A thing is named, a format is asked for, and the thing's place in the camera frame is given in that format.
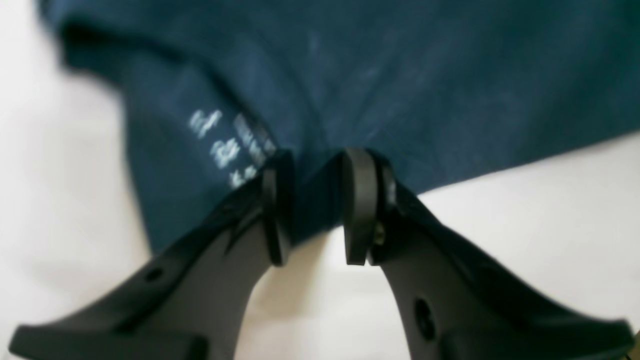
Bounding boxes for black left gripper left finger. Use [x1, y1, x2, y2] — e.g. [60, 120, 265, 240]
[9, 150, 294, 360]

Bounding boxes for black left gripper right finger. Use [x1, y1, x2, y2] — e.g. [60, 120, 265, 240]
[341, 148, 635, 360]

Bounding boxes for dark blue T-shirt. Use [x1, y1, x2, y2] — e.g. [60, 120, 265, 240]
[38, 0, 640, 253]

